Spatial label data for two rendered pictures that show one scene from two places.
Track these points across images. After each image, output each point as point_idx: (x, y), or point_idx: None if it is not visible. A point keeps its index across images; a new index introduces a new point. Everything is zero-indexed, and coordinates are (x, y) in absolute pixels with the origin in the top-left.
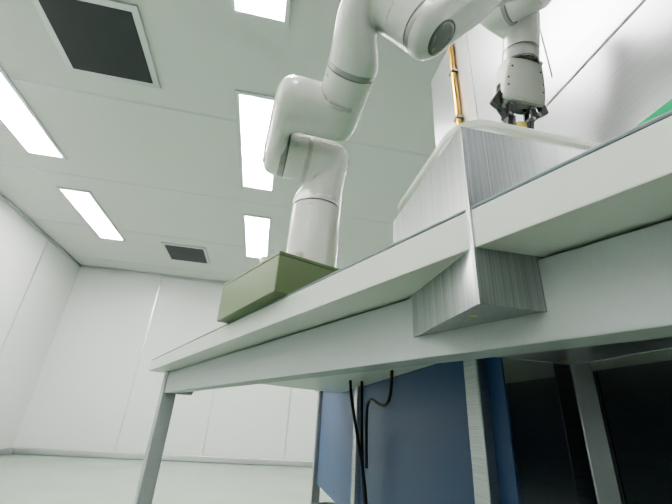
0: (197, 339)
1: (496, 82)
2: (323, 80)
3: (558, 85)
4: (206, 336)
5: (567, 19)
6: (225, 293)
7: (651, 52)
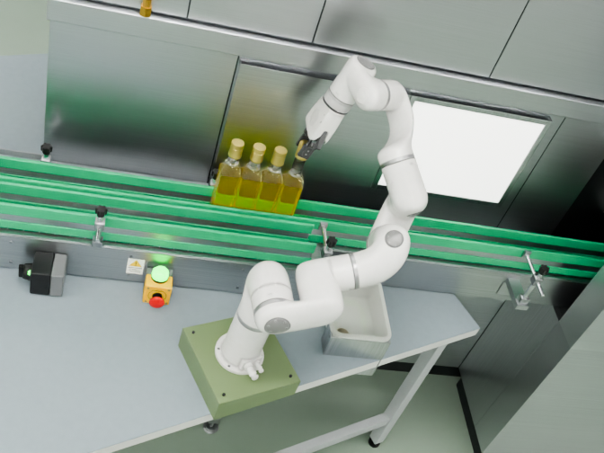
0: (140, 437)
1: (325, 128)
2: (342, 288)
3: (318, 66)
4: (166, 429)
5: (357, 4)
6: (226, 407)
7: (372, 122)
